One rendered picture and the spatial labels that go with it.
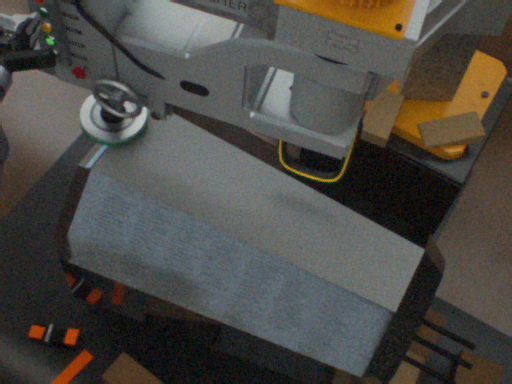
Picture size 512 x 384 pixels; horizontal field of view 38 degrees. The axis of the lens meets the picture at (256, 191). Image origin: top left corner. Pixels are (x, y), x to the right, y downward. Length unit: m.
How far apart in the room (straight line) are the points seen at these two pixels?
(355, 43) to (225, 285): 0.98
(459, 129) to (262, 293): 0.88
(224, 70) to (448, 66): 0.93
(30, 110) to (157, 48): 1.73
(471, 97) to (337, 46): 1.16
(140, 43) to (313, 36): 0.51
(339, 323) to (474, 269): 1.16
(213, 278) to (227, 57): 0.77
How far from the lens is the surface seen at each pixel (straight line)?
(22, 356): 3.00
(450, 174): 2.55
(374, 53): 1.61
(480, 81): 2.78
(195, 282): 2.31
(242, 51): 1.78
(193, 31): 1.92
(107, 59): 2.01
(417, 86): 2.59
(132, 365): 2.79
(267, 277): 2.23
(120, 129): 2.38
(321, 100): 1.82
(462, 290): 3.21
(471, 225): 3.37
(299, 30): 1.63
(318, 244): 2.24
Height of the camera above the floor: 2.79
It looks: 59 degrees down
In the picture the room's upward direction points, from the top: 7 degrees clockwise
